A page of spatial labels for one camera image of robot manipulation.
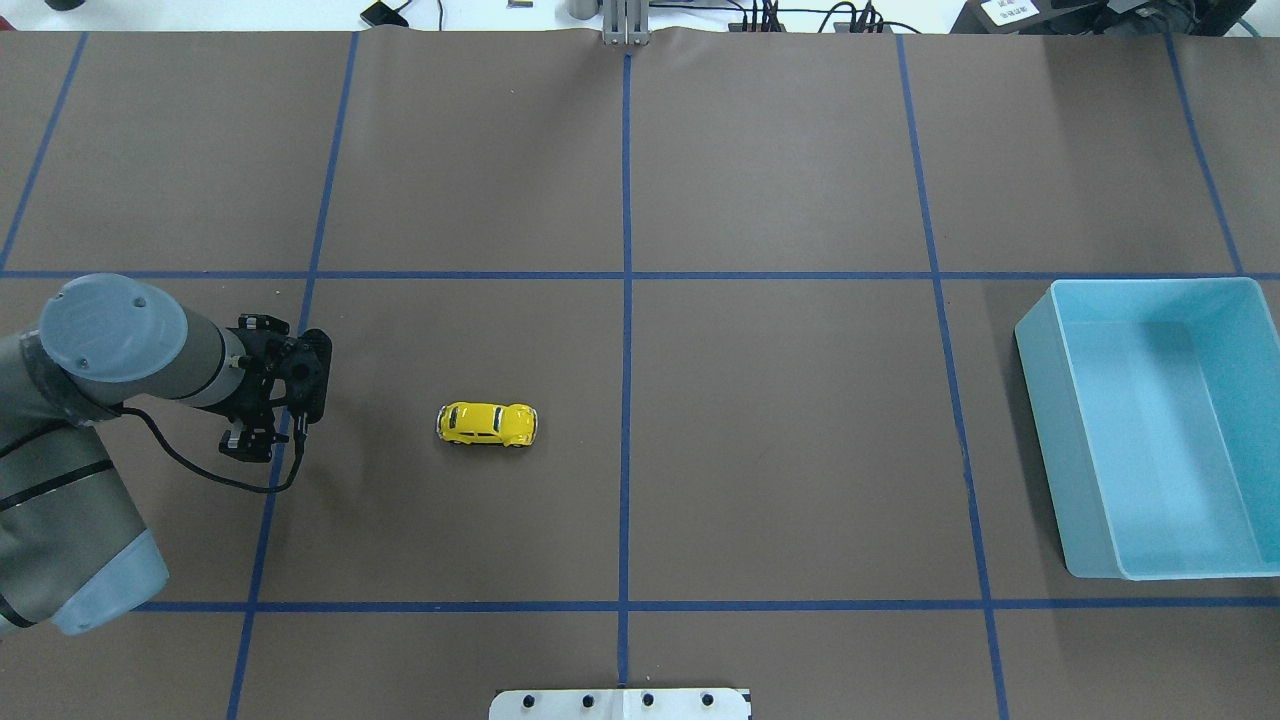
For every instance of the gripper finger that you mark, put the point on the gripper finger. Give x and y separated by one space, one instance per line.
247 443
256 324

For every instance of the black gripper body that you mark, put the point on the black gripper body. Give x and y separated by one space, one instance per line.
262 385

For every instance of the yellow beetle toy car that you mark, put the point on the yellow beetle toy car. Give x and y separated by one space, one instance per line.
477 423

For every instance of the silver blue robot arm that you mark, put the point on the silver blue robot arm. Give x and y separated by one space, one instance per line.
75 550

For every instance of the small black phone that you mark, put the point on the small black phone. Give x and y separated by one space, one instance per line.
383 14

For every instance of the light blue plastic bin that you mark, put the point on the light blue plastic bin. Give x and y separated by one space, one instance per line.
1156 410

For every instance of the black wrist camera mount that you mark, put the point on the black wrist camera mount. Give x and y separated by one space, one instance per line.
306 373

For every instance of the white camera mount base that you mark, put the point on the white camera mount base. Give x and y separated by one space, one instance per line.
623 703

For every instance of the aluminium frame post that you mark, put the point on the aluminium frame post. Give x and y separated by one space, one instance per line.
625 22

